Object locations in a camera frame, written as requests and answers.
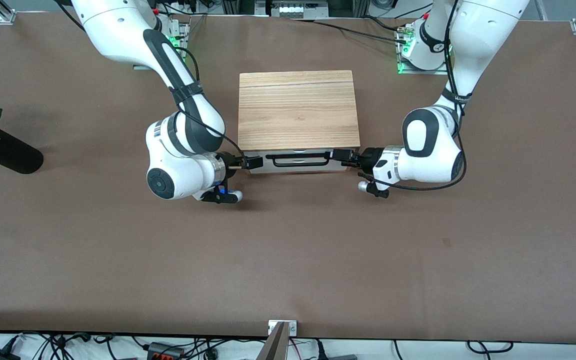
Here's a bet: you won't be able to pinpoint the black power strip red switches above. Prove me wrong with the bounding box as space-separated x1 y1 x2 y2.
147 342 185 360

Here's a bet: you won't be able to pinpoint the black cable across table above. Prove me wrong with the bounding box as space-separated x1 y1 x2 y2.
288 18 408 45

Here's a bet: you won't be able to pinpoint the black metal drawer handle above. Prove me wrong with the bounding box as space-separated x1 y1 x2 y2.
265 152 331 167

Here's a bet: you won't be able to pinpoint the white terminal block device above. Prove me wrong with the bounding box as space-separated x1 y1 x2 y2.
268 0 330 19

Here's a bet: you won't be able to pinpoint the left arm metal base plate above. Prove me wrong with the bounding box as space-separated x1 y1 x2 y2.
397 27 450 76

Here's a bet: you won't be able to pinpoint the light wooden drawer cabinet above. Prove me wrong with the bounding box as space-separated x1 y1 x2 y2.
238 70 361 173

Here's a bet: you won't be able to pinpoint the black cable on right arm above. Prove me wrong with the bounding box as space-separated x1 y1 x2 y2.
170 45 247 161

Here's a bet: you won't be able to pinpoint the white-fronted drawer with handle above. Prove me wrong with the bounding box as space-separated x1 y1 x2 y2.
247 149 353 164

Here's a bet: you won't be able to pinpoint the silver metal edge bracket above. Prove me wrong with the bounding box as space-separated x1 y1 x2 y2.
268 320 298 336

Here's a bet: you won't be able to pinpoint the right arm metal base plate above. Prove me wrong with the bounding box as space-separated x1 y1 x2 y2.
133 15 191 71

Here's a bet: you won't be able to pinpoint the aluminium beam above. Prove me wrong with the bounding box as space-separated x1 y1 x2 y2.
255 321 291 360

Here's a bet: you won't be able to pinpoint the black looped floor cable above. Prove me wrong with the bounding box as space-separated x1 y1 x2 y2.
467 340 515 354

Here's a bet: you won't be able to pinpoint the black vase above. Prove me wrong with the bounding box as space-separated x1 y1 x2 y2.
0 125 44 175

